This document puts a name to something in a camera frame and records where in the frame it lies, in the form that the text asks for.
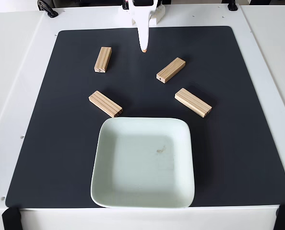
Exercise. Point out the pale green square plate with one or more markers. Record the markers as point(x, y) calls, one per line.
point(142, 163)

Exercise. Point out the black base clamp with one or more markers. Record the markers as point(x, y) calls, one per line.
point(125, 4)

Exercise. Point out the black table clamp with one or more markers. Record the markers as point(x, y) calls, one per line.
point(232, 6)
point(47, 9)

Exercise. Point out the black table mat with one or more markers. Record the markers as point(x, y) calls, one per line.
point(61, 143)

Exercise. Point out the smooth wooden block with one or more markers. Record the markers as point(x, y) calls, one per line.
point(103, 60)

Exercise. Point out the grooved wooden block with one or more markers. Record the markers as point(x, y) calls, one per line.
point(170, 70)
point(193, 103)
point(105, 104)

